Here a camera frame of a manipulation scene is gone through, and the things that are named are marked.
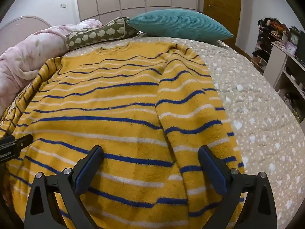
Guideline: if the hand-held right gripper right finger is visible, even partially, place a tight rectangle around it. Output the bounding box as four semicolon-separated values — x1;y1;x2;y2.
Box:
198;145;278;229

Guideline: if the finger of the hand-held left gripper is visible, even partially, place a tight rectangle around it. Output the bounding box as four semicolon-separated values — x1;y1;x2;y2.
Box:
0;134;34;149

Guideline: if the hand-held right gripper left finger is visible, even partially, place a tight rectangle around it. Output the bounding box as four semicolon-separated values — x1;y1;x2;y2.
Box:
24;145;104;229

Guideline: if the yellow striped sweater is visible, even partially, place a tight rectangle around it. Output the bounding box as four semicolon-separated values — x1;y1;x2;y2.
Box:
0;42;246;229

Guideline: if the pile of dark clothes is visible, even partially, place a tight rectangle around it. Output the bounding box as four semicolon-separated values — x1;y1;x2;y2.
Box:
257;17;290;33

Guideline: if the beige quilted bedspread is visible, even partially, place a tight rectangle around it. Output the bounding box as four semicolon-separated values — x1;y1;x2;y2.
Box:
62;36;305;229

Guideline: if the pink fleece comforter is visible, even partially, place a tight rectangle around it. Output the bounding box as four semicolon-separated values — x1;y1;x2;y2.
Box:
0;19;103;118

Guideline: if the pink curved headboard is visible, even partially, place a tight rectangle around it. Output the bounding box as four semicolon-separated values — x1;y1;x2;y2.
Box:
0;16;51;53

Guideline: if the olive hedgehog print bolster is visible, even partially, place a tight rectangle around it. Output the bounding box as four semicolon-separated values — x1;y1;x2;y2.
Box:
65;17;139;51

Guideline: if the white shelf unit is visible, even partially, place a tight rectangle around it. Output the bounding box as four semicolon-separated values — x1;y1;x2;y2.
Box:
251;24;305;124

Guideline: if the small purple box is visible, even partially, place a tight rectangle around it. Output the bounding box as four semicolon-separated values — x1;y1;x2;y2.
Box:
285;41;297;54

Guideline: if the teal ribbed pillow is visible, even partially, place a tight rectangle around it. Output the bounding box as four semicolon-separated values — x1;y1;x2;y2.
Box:
126;9;234;41

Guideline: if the small table clock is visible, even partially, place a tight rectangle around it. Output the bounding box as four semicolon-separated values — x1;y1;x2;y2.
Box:
289;27;301;46

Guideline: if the wooden door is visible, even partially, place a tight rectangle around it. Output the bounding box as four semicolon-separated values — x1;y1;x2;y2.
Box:
203;0;242;46

